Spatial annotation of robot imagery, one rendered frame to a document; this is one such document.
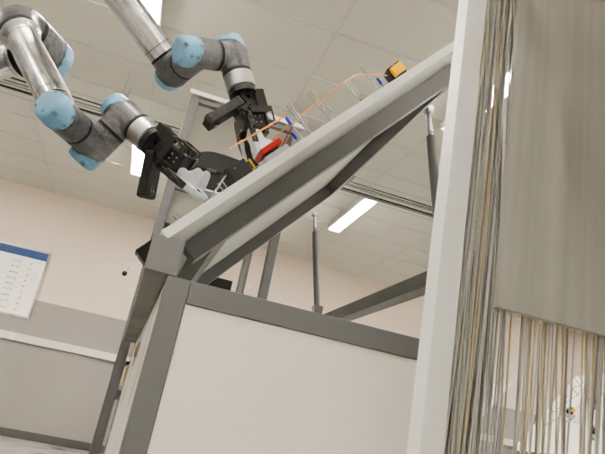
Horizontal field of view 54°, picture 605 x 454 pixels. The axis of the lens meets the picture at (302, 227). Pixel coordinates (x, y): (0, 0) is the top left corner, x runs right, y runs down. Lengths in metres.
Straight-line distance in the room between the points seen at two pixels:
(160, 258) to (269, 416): 0.32
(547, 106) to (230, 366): 0.63
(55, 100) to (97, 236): 7.76
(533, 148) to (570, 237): 0.13
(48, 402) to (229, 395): 7.84
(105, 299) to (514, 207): 8.28
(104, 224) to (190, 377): 8.20
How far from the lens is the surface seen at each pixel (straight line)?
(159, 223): 2.32
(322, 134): 1.16
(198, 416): 1.00
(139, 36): 1.62
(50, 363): 8.83
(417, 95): 1.48
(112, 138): 1.49
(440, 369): 0.70
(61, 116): 1.38
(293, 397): 1.04
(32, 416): 8.83
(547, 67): 0.97
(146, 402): 0.99
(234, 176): 1.38
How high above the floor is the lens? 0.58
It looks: 20 degrees up
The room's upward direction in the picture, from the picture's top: 11 degrees clockwise
